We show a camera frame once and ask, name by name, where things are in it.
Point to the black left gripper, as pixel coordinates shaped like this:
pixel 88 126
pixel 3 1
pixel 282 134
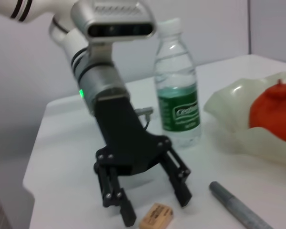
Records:
pixel 124 133

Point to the grey marker pen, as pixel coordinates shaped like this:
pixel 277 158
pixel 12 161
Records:
pixel 236 205

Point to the pale green glass fruit plate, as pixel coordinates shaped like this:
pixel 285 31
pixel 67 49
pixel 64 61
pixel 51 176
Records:
pixel 233 133

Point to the clear green-label water bottle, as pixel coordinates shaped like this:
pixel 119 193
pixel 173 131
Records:
pixel 178 107

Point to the beige eraser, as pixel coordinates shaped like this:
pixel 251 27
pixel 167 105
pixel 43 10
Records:
pixel 157 215

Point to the orange fruit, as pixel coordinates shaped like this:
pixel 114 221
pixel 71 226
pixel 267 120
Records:
pixel 276 112

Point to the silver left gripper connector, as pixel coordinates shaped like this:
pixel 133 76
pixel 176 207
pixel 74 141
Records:
pixel 145 111

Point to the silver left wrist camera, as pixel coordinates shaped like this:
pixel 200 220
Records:
pixel 114 21

